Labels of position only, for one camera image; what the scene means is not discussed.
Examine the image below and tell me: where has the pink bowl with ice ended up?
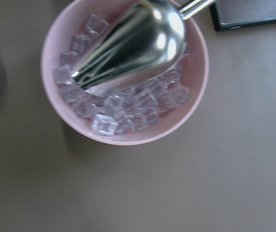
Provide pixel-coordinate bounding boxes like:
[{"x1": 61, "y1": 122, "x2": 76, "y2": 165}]
[{"x1": 41, "y1": 0, "x2": 209, "y2": 145}]

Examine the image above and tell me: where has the metal ice scoop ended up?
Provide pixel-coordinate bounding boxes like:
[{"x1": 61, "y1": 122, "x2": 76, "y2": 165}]
[{"x1": 70, "y1": 0, "x2": 211, "y2": 94}]

